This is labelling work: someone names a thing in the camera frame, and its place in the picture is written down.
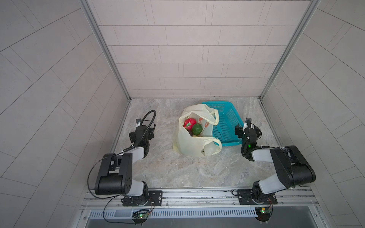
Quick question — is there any pale yellow plastic bag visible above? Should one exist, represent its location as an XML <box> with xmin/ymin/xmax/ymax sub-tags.
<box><xmin>173</xmin><ymin>104</ymin><xmax>222</xmax><ymax>157</ymax></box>

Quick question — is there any red dragon fruit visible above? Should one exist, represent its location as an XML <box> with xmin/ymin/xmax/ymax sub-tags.
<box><xmin>183</xmin><ymin>118</ymin><xmax>197</xmax><ymax>130</ymax></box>

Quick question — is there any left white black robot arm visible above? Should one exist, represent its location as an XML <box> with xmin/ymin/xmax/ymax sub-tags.
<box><xmin>94</xmin><ymin>125</ymin><xmax>155</xmax><ymax>206</ymax></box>

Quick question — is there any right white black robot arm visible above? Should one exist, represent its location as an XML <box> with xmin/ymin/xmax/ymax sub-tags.
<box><xmin>235</xmin><ymin>118</ymin><xmax>316</xmax><ymax>204</ymax></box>

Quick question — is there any teal plastic basket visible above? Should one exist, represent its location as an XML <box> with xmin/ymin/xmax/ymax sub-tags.
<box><xmin>203</xmin><ymin>101</ymin><xmax>244</xmax><ymax>147</ymax></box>

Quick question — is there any dark round fruit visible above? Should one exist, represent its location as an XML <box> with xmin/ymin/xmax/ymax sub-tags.
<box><xmin>187</xmin><ymin>129</ymin><xmax>194</xmax><ymax>136</ymax></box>

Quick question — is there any green round fruit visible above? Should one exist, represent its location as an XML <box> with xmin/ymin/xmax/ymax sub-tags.
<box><xmin>192</xmin><ymin>123</ymin><xmax>203</xmax><ymax>135</ymax></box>

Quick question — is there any right green circuit board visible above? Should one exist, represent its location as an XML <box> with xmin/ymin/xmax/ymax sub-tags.
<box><xmin>255</xmin><ymin>207</ymin><xmax>272</xmax><ymax>222</ymax></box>

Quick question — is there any green circuit board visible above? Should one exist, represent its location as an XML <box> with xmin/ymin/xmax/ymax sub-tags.
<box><xmin>132</xmin><ymin>210</ymin><xmax>150</xmax><ymax>225</ymax></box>
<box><xmin>255</xmin><ymin>207</ymin><xmax>272</xmax><ymax>222</ymax></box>

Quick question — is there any left green circuit board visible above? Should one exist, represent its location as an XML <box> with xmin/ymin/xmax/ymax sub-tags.
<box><xmin>132</xmin><ymin>210</ymin><xmax>150</xmax><ymax>225</ymax></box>

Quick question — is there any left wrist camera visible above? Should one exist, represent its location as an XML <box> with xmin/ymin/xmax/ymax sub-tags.
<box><xmin>136</xmin><ymin>118</ymin><xmax>142</xmax><ymax>127</ymax></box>

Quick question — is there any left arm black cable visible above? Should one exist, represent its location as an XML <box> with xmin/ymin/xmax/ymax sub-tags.
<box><xmin>87</xmin><ymin>110</ymin><xmax>157</xmax><ymax>200</ymax></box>

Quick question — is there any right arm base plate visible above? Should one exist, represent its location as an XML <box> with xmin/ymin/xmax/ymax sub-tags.
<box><xmin>233</xmin><ymin>189</ymin><xmax>278</xmax><ymax>205</ymax></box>

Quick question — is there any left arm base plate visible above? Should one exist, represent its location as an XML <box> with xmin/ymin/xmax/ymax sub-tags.
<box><xmin>121</xmin><ymin>190</ymin><xmax>163</xmax><ymax>207</ymax></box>

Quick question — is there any aluminium mounting rail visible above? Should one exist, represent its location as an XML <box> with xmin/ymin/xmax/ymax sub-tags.
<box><xmin>81</xmin><ymin>186</ymin><xmax>318</xmax><ymax>211</ymax></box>

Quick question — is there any white vented cable duct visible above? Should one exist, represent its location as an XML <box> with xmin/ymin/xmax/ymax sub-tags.
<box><xmin>89</xmin><ymin>208</ymin><xmax>258</xmax><ymax>219</ymax></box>

